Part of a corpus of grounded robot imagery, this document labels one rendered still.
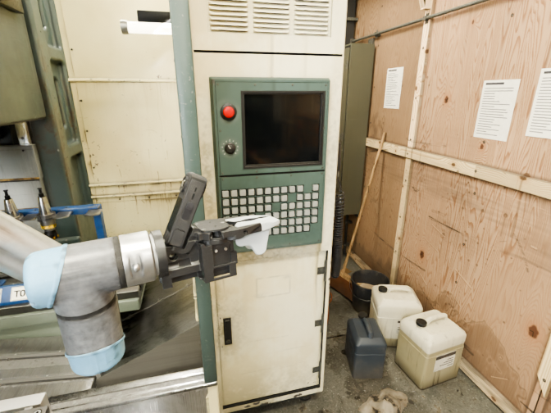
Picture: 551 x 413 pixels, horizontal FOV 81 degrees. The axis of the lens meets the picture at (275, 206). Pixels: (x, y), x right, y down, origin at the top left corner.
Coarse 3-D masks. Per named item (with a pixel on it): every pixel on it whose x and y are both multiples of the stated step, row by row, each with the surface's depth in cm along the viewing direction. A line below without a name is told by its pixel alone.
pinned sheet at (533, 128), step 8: (544, 72) 145; (544, 80) 145; (544, 88) 146; (536, 96) 149; (544, 96) 146; (536, 104) 150; (544, 104) 146; (536, 112) 150; (544, 112) 146; (536, 120) 150; (544, 120) 147; (528, 128) 154; (536, 128) 150; (544, 128) 147; (536, 136) 151; (544, 136) 147
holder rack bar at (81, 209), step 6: (90, 204) 135; (96, 204) 135; (18, 210) 129; (24, 210) 129; (30, 210) 129; (36, 210) 129; (54, 210) 129; (60, 210) 130; (66, 210) 130; (72, 210) 131; (78, 210) 131; (84, 210) 132
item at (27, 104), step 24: (0, 0) 125; (0, 24) 129; (24, 24) 149; (0, 48) 128; (24, 48) 147; (0, 72) 126; (24, 72) 145; (0, 96) 125; (24, 96) 143; (0, 120) 124; (24, 120) 142
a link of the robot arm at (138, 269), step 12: (120, 240) 45; (132, 240) 45; (144, 240) 45; (132, 252) 44; (144, 252) 45; (156, 252) 46; (132, 264) 44; (144, 264) 44; (156, 264) 46; (132, 276) 44; (144, 276) 45; (156, 276) 47
